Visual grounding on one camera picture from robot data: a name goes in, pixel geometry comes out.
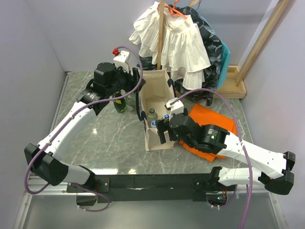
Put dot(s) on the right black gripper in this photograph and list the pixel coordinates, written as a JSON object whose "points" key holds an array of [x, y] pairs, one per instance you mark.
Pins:
{"points": [[162, 126]]}

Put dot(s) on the left blue-cap plastic bottle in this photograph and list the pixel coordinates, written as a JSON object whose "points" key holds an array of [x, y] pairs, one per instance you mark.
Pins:
{"points": [[153, 124]]}

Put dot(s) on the wooden clothes rack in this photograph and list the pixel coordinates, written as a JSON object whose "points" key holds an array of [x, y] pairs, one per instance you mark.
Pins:
{"points": [[234, 86]]}

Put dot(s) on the beige canvas tote bag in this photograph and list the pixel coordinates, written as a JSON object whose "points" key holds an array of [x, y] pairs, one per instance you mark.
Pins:
{"points": [[154, 94]]}

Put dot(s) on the clear chang bottle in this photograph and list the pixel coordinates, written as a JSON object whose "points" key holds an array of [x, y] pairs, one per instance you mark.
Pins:
{"points": [[152, 115], [131, 102]]}

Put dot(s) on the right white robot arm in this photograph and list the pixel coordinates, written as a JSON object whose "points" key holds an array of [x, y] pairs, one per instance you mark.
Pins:
{"points": [[269, 169]]}

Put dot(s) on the dark green glass bottle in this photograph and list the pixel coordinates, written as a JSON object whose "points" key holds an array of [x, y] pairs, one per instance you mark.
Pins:
{"points": [[119, 104]]}

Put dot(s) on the teal blue garment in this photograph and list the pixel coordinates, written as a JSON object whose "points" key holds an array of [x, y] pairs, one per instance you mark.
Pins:
{"points": [[226, 57]]}

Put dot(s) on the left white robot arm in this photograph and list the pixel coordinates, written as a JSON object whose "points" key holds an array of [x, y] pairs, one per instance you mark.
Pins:
{"points": [[45, 158]]}

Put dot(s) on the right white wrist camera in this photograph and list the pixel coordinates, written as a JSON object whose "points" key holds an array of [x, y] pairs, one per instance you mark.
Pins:
{"points": [[174, 107]]}

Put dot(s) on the wooden clothes hanger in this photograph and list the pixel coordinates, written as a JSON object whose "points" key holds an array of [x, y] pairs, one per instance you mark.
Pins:
{"points": [[193, 3]]}

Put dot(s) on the white pleated garment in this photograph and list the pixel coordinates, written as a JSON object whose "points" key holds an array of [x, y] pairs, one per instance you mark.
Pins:
{"points": [[183, 52]]}

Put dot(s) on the dark shark print garment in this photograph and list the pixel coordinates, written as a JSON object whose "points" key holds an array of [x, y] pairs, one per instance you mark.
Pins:
{"points": [[213, 46]]}

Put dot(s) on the orange clothes hanger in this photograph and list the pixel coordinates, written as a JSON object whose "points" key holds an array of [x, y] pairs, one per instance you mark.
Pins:
{"points": [[173, 11]]}

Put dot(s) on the folded orange cloth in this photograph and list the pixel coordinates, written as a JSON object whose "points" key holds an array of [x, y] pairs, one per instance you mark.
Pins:
{"points": [[204, 116]]}

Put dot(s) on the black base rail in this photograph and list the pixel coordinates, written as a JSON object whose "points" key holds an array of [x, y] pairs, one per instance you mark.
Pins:
{"points": [[159, 187]]}

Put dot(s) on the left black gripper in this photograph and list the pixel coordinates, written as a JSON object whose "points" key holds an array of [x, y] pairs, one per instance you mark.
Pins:
{"points": [[131, 83]]}

